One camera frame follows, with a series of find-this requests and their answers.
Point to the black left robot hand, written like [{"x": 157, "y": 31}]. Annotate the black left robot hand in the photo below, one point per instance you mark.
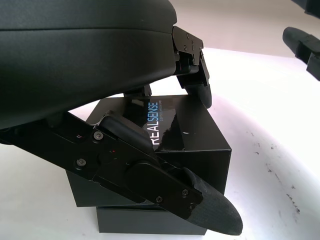
[{"x": 75, "y": 55}]

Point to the black box lid intel print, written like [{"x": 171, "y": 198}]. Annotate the black box lid intel print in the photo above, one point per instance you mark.
[{"x": 200, "y": 130}]

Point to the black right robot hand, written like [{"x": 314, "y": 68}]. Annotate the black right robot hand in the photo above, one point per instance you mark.
[{"x": 307, "y": 50}]

